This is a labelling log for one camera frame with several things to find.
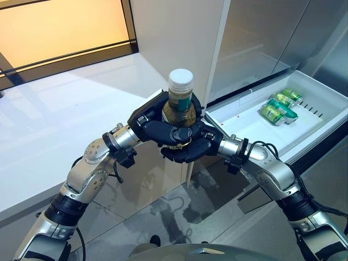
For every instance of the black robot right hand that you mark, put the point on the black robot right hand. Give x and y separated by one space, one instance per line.
195 152

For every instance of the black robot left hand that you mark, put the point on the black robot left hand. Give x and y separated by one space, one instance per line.
152 130

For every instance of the yellow drink bottle white cap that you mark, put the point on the yellow drink bottle white cap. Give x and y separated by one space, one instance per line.
178 108

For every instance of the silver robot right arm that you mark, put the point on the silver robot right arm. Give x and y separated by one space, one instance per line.
277 174

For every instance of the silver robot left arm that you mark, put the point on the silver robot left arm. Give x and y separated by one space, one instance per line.
89 176

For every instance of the white fridge drawer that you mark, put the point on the white fridge drawer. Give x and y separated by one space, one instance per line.
244 130

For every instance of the stainless steel fridge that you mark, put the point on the stainless steel fridge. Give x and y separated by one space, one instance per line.
258 32

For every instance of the green drink can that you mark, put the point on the green drink can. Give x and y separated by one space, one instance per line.
270 114
292 94
281 98
290 114

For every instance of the tall white cabinet panel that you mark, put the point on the tall white cabinet panel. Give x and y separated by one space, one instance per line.
176 40

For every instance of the white glossy counter cabinet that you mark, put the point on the white glossy counter cabinet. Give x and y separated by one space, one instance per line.
54 122

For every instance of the silver robot torso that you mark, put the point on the silver robot torso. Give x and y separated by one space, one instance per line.
212 253

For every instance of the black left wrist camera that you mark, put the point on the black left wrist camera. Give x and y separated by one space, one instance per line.
126 157

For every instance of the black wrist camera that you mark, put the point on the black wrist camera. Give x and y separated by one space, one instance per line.
233 166
126 157

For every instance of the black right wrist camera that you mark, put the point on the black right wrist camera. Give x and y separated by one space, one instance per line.
233 166

